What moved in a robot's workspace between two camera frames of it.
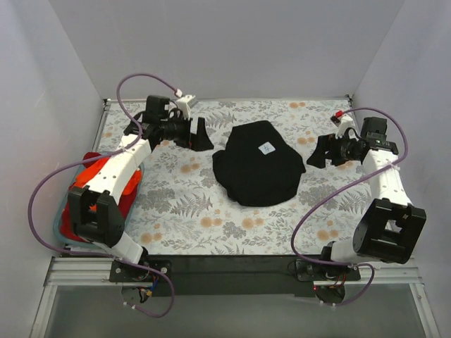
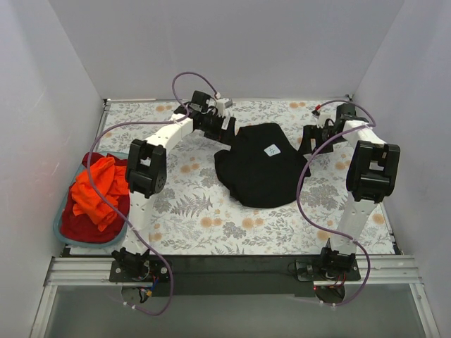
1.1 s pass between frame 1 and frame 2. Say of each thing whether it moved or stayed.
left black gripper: moved
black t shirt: stayed
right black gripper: moved
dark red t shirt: stayed
